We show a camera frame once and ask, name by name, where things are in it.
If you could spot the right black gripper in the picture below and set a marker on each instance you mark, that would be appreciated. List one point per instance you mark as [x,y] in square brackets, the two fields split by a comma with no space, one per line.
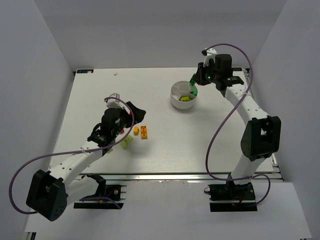
[200,78]

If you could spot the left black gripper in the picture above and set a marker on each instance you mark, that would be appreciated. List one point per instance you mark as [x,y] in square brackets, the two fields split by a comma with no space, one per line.
[129,116]

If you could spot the green lego plate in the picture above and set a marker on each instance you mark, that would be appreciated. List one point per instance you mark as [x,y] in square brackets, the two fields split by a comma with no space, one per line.
[192,81]

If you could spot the small dark green lego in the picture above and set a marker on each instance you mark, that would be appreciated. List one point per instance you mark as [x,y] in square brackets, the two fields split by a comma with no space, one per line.
[194,92]

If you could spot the lime green lego brick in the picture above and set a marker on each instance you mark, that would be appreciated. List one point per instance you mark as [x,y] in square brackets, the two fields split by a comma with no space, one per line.
[185,99]

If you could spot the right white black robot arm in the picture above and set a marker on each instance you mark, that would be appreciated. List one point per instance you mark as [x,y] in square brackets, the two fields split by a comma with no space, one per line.
[261,137]

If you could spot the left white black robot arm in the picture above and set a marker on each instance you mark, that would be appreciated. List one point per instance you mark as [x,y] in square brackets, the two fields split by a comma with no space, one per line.
[53,190]

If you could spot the small orange lego brick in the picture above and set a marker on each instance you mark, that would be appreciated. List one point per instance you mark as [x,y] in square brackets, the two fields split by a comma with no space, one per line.
[136,131]

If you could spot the orange yellow lego brick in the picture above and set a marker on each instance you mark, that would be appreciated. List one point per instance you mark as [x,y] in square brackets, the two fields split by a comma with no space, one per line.
[143,132]

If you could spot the white round divided container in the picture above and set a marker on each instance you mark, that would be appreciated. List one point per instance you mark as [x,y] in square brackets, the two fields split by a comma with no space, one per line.
[183,95]

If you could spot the pale green lego brick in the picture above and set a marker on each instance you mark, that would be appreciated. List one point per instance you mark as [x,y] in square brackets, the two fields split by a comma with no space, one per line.
[124,144]

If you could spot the right blue table label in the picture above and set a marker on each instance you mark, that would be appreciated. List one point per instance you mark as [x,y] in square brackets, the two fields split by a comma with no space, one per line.
[237,69]

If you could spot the blue table label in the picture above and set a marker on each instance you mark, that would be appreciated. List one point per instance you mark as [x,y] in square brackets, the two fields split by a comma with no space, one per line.
[237,69]
[84,71]

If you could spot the left blue table label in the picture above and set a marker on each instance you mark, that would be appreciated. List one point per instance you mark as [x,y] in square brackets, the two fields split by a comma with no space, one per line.
[84,71]

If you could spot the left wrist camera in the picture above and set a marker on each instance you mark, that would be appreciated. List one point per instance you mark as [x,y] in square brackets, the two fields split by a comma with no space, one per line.
[112,101]

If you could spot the aluminium front rail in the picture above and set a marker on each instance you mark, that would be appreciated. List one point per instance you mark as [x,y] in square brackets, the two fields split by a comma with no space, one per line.
[164,177]

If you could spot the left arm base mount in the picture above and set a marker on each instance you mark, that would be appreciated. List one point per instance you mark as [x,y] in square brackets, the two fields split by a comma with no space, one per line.
[113,199]

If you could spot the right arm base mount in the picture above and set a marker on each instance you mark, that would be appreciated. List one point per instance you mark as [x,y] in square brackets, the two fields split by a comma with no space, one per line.
[224,198]

